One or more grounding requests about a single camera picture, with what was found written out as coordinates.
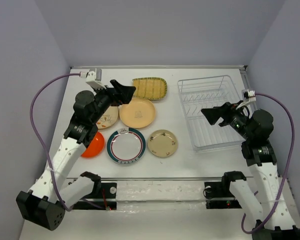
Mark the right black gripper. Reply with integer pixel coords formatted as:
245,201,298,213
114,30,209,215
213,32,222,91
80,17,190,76
200,100,254,141

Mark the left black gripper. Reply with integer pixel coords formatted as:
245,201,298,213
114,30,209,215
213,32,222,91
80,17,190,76
91,80,136,124

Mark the cream plate orange pattern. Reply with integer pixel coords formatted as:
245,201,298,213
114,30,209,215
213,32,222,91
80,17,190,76
96,106,119,130

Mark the plain yellow round plate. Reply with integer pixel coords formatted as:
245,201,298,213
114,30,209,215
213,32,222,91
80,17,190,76
119,97,156,129

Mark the bamboo pattern tray plate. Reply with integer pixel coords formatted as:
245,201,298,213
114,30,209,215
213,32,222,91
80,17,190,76
132,77,168,101

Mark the white plate green red rim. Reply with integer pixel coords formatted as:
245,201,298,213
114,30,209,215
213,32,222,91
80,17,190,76
106,127,147,166

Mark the small cream floral plate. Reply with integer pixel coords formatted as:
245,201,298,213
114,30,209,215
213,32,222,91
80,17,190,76
147,129,178,158

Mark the orange plastic bowl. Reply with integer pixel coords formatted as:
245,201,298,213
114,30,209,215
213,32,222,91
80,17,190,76
81,132,105,159

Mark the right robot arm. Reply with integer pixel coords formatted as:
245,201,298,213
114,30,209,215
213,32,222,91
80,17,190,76
201,101,300,240

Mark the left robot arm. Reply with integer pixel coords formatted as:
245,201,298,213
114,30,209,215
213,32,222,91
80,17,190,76
16,79,136,231

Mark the white wire dish rack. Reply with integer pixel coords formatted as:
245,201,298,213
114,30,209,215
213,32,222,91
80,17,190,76
177,75,244,152

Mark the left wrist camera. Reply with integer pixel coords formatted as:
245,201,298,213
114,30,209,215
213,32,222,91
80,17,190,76
85,68,106,91

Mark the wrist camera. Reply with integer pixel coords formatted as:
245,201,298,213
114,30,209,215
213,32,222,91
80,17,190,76
85,68,106,91
236,89,256,110

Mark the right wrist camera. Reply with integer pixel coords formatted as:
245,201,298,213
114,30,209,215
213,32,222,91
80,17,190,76
236,89,256,110

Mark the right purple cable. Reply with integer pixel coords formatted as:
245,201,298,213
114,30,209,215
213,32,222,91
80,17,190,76
240,92,296,235

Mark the purple cable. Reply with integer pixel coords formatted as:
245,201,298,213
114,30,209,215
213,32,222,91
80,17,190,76
240,92,296,235
30,72,106,212

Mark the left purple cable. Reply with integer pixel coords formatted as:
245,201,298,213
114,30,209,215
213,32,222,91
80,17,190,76
30,72,106,212

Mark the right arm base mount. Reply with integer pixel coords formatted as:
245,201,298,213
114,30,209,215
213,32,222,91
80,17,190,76
202,181,242,210

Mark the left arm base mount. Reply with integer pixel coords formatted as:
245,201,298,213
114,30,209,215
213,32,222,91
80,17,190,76
73,181,117,211

